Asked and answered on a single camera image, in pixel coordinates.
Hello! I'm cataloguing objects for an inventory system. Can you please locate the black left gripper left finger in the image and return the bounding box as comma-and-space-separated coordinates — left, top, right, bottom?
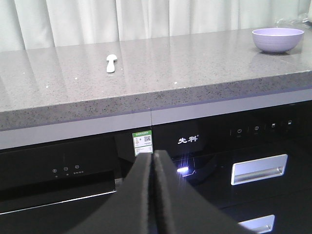
69, 154, 152, 234

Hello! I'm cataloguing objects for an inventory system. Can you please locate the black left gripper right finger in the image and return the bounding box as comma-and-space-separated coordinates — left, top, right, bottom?
153, 150, 246, 234

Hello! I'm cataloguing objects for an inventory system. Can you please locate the pale green plastic spoon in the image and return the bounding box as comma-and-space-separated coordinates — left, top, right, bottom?
106, 54, 117, 73

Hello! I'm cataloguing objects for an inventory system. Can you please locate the purple plastic bowl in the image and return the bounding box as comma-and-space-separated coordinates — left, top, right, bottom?
252, 28, 304, 54

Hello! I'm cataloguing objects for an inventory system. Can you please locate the black built-in dishwasher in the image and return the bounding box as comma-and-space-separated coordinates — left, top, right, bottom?
0, 129, 157, 234

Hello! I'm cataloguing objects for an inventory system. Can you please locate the black built-in sterilizer cabinet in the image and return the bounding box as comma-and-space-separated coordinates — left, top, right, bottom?
152, 101, 312, 234

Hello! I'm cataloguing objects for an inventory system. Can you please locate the white curtain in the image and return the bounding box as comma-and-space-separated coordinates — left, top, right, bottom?
0, 0, 312, 52

